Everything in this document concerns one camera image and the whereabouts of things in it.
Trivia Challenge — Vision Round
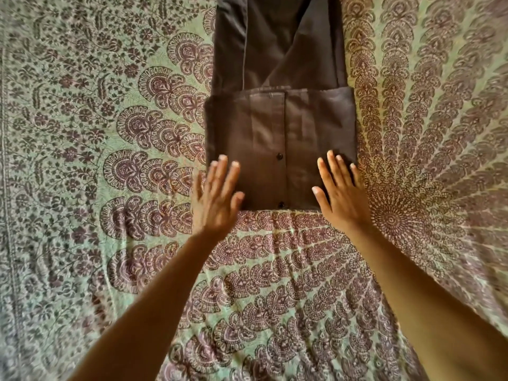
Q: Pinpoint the person's left hand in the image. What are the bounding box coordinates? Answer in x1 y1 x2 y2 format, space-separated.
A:
192 154 246 241

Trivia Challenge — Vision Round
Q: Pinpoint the person's right hand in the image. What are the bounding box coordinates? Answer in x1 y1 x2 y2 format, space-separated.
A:
311 149 374 234

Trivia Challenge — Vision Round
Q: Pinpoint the dark brown shirt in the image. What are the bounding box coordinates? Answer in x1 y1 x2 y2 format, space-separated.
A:
204 0 358 213

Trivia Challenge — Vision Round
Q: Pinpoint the bed with maroon patterned cover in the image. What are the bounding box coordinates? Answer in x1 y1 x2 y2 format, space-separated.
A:
0 0 508 381

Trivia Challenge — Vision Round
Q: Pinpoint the person's left forearm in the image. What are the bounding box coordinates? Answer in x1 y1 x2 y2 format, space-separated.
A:
69 233 227 381

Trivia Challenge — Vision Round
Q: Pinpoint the person's right forearm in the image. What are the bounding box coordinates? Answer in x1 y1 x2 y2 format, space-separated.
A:
347 224 508 381

